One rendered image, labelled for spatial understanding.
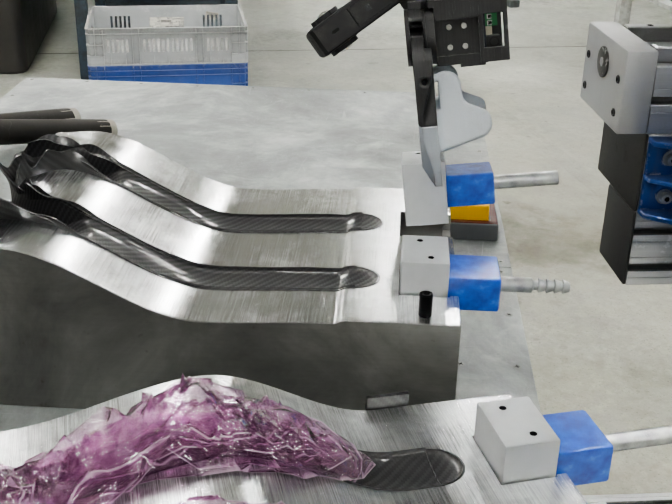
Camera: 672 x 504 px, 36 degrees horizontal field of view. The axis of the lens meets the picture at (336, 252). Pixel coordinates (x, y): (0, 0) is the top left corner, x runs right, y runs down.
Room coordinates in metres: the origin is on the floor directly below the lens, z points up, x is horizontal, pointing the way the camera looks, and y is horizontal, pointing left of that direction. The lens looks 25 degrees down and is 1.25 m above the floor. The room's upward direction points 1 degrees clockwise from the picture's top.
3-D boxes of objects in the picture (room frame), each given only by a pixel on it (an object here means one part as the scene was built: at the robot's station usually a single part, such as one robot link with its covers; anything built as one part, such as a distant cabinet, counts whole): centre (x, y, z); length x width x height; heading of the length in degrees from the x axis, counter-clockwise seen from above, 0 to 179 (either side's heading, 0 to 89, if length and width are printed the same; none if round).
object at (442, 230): (0.82, -0.08, 0.87); 0.05 x 0.05 x 0.04; 87
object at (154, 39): (3.97, 0.68, 0.28); 0.61 x 0.41 x 0.15; 98
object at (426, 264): (0.71, -0.12, 0.89); 0.13 x 0.05 x 0.05; 87
